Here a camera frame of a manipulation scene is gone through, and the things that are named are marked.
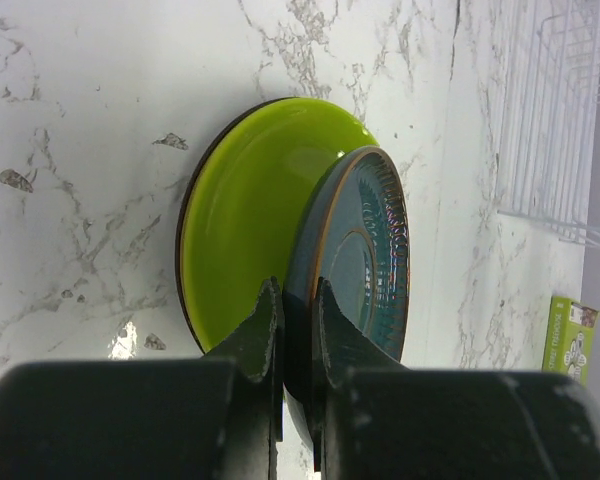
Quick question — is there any white wire dish rack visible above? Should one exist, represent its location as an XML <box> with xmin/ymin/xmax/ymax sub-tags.
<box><xmin>496</xmin><ymin>1</ymin><xmax>600</xmax><ymax>249</ymax></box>

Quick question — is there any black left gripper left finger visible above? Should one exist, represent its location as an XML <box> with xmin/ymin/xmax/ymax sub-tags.
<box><xmin>0</xmin><ymin>278</ymin><xmax>284</xmax><ymax>479</ymax></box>

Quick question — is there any green printed booklet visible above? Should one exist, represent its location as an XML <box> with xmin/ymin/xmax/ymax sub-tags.
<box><xmin>542</xmin><ymin>296</ymin><xmax>599</xmax><ymax>386</ymax></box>

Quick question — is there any dark green plate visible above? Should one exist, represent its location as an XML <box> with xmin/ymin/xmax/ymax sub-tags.
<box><xmin>282</xmin><ymin>146</ymin><xmax>410</xmax><ymax>446</ymax></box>

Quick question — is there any yellow patterned plate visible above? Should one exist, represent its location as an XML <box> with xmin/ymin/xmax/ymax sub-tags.
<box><xmin>175</xmin><ymin>97</ymin><xmax>304</xmax><ymax>352</ymax></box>

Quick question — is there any lime green plate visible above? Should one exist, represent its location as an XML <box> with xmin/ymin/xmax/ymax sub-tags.
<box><xmin>179</xmin><ymin>97</ymin><xmax>381</xmax><ymax>401</ymax></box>

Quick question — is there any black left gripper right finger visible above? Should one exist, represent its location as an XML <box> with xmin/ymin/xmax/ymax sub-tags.
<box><xmin>312</xmin><ymin>281</ymin><xmax>600</xmax><ymax>479</ymax></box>

